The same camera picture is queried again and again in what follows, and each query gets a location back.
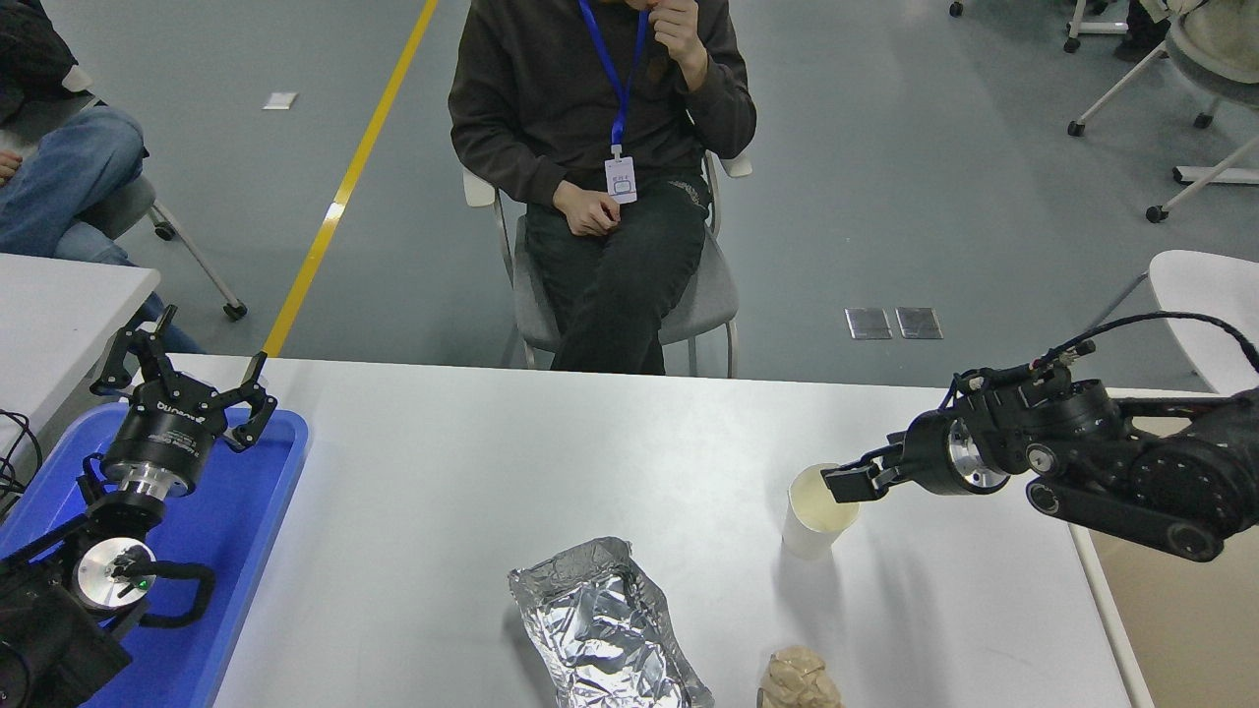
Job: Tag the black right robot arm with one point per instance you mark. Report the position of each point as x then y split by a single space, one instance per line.
1131 482

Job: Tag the large pale bin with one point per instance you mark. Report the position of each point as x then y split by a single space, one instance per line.
1180 629

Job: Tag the grey wheeled office chair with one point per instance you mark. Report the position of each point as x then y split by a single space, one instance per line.
118 206

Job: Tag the white-legged office chair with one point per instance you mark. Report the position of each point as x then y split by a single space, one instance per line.
1072 43

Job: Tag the seated person in jeans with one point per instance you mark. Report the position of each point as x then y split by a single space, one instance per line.
69 167

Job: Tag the white wheeled chair base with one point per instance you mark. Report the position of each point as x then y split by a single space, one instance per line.
1215 175

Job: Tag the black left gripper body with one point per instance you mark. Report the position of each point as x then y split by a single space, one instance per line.
162 438

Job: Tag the crumpled tan paper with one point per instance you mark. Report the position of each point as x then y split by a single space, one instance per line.
797 678

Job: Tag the lanyard person's left hand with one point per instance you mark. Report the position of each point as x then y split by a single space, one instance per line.
684 29

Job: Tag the metal floor socket plate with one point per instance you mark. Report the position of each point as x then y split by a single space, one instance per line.
918 323
868 324

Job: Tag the grey chair with white legs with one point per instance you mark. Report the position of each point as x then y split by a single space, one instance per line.
1220 79

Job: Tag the grey chair with metal legs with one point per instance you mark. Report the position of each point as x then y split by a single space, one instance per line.
708 295

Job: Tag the jeans person's right hand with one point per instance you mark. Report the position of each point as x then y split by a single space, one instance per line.
8 167

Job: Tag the white side table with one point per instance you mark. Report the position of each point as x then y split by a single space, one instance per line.
49 324

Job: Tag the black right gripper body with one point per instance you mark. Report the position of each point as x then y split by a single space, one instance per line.
927 454

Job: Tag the lanyard person's right hand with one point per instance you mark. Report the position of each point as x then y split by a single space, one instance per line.
588 211

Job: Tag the white shell chair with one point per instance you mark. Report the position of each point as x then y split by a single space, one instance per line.
1205 285

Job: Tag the white paper cup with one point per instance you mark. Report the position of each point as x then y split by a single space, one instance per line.
811 536

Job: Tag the blue plastic tray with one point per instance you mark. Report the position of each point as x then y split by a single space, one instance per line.
246 511

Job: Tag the foil tray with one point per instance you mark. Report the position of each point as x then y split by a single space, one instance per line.
600 629

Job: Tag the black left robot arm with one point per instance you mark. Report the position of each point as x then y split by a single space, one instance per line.
44 639

